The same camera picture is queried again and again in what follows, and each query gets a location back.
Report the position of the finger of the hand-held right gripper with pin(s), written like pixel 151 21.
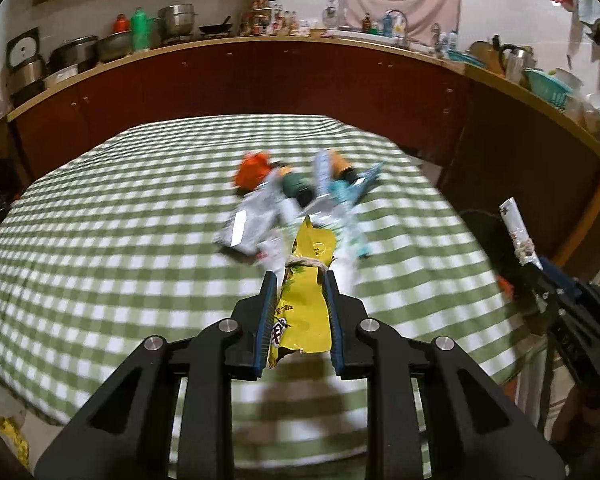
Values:
pixel 555 282

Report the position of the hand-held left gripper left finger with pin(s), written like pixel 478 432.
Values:
pixel 266 310

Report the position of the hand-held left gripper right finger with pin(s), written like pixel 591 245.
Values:
pixel 333 330

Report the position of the yellow snack wrapper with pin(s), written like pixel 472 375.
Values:
pixel 305 310

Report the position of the white wrapper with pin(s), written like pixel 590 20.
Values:
pixel 517 230

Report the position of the orange plastic bag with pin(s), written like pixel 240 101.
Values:
pixel 252 170

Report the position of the light blue packet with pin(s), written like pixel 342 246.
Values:
pixel 324 175

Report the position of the person's right hand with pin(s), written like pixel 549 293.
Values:
pixel 585 417

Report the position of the silver foil wrapper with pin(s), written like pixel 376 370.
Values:
pixel 250 220

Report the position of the teal strip wrapper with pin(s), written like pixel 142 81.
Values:
pixel 357 235

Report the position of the green bottle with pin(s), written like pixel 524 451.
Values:
pixel 295 185

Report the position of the teal foil wrapper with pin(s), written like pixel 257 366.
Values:
pixel 352 187

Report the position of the amber bottle with black cap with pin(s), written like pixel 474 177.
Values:
pixel 342 165

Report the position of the green checked tablecloth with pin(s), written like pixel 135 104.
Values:
pixel 130 210

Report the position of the teal plastic basket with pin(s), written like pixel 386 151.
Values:
pixel 547 90

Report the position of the steel kettle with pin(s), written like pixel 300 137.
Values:
pixel 517 65

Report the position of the dark red kitchen cabinets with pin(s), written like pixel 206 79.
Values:
pixel 280 80

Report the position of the wooden cutting board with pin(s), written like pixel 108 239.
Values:
pixel 485 57

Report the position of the small steel faucet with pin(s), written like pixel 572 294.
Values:
pixel 436 37

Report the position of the yellow plastic bag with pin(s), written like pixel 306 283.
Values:
pixel 15 437

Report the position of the black wok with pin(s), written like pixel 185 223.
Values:
pixel 215 28

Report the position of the rack of condiment bottles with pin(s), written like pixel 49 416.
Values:
pixel 267 20

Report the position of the tall curved steel faucet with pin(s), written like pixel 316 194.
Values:
pixel 402 22

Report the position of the brown glass bottle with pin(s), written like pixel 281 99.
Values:
pixel 366 25

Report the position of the steel steamer pot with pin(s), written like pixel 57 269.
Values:
pixel 177 20

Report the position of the steel basin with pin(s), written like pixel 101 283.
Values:
pixel 114 46

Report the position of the blue dish soap bottle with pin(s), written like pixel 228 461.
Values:
pixel 388 26

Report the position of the green thermos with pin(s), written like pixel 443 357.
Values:
pixel 141 30

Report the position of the black electric cooker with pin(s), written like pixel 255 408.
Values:
pixel 72 55

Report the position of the red thermos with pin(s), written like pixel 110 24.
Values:
pixel 121 24

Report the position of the silver rice cooker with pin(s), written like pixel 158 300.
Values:
pixel 25 70

